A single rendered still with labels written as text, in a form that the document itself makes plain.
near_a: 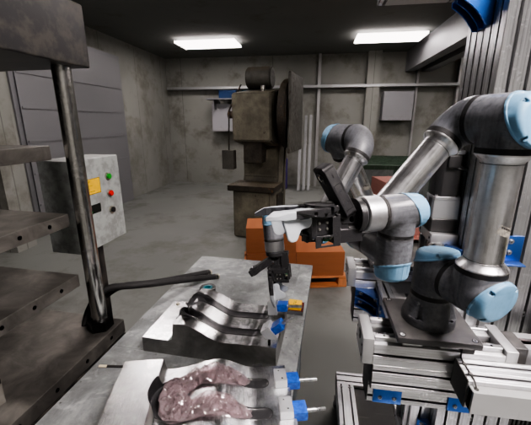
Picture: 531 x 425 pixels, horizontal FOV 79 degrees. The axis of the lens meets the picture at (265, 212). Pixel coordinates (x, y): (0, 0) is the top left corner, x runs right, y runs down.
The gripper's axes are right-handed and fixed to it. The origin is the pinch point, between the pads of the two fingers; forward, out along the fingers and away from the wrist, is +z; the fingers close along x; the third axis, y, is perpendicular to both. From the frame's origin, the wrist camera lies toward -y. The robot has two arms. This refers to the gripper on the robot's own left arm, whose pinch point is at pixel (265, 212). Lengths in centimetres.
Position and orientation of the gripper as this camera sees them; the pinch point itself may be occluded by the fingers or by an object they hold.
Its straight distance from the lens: 61.2
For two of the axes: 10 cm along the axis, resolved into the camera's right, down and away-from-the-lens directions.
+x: -2.9, -1.2, 9.5
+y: 0.4, 9.9, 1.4
